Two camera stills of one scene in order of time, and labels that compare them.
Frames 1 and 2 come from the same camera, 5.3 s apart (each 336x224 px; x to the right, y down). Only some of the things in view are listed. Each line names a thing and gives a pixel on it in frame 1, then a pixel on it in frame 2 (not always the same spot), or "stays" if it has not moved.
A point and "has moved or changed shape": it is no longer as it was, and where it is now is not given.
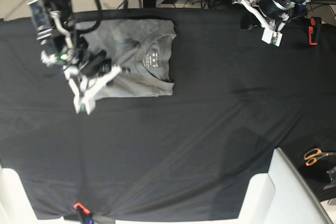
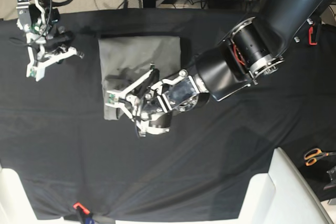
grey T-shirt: (142, 45) has moved or changed shape
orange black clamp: (87, 215) stays
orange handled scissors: (311, 155) stays
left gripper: (70, 51) -> (40, 23)
